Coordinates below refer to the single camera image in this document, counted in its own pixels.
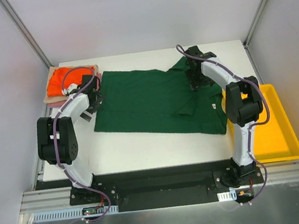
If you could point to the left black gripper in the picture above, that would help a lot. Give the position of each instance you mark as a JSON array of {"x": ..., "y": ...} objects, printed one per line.
[{"x": 96, "y": 100}]

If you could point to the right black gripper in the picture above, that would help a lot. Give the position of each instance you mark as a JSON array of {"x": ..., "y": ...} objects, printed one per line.
[{"x": 197, "y": 79}]

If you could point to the dark green t shirt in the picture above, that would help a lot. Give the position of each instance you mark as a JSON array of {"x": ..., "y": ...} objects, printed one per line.
[{"x": 159, "y": 102}]

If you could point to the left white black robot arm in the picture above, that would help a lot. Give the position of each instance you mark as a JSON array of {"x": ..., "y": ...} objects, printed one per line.
[{"x": 57, "y": 141}]

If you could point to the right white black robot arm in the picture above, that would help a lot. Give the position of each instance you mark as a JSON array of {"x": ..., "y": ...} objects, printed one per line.
[{"x": 243, "y": 105}]

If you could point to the folded pink t shirt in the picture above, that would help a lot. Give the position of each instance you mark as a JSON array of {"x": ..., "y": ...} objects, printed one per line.
[{"x": 53, "y": 104}]

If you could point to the folded beige t shirt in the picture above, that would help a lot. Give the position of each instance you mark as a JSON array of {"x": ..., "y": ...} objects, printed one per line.
[{"x": 95, "y": 71}]

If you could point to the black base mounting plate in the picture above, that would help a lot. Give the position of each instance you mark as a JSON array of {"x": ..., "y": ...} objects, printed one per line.
[{"x": 168, "y": 187}]

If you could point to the yellow plastic tray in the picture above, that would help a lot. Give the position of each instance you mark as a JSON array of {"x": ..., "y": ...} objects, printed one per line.
[{"x": 275, "y": 141}]

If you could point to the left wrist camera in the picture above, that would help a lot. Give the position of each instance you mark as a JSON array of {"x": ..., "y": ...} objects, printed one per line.
[{"x": 88, "y": 84}]

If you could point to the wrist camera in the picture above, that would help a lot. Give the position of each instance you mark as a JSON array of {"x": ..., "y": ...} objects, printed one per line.
[
  {"x": 88, "y": 84},
  {"x": 195, "y": 51}
]

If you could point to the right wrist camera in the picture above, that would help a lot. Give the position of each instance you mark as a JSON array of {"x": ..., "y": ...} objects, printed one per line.
[{"x": 195, "y": 51}]

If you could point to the aluminium front rail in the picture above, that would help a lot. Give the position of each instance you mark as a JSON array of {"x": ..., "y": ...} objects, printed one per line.
[{"x": 56, "y": 194}]

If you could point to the left white cable duct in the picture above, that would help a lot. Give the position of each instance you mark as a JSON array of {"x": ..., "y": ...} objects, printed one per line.
[{"x": 60, "y": 215}]

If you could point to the white cable duct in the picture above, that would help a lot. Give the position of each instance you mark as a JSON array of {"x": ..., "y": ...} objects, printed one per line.
[
  {"x": 227, "y": 196},
  {"x": 60, "y": 215}
]

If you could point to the right white cable duct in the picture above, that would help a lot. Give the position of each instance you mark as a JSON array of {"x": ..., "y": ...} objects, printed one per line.
[{"x": 227, "y": 196}]

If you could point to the left aluminium frame post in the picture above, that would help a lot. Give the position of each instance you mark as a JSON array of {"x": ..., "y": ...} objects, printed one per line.
[{"x": 22, "y": 28}]

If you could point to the aluminium frame post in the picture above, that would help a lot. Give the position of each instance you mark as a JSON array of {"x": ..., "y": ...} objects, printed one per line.
[
  {"x": 22, "y": 28},
  {"x": 265, "y": 1}
]

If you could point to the right aluminium frame post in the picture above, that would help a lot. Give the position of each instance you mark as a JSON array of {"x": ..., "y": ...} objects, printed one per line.
[{"x": 265, "y": 1}]

